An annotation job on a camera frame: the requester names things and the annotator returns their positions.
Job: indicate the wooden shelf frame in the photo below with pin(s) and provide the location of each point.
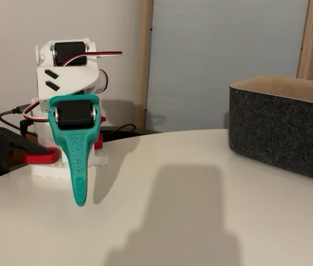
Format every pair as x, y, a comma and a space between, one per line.
144, 55

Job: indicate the white studded base plate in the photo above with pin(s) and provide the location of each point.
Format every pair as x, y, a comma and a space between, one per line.
45, 170

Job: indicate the dark grey felt basket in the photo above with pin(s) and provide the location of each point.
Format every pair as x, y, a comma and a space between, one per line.
278, 130

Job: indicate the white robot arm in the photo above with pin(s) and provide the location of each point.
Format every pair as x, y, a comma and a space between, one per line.
70, 77

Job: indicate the teal gripper black servo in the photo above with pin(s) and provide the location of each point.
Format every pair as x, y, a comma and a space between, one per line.
74, 114

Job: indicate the frosted grey panel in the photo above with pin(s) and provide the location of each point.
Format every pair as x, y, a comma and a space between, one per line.
214, 55

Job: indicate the black clamp red pad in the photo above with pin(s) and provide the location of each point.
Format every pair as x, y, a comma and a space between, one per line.
99, 141
4, 144

